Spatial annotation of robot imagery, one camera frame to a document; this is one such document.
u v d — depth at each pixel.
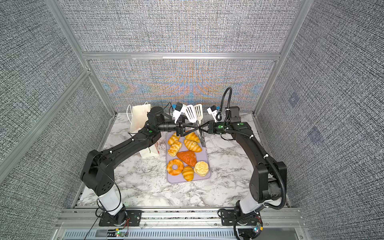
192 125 0.71
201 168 0.86
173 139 1.00
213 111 0.74
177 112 0.65
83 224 0.73
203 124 0.76
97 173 0.46
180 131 0.67
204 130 0.77
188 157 0.90
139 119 0.95
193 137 1.00
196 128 0.69
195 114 0.68
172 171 0.87
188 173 0.85
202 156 0.95
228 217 0.73
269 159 0.45
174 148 0.95
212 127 0.70
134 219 0.74
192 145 0.96
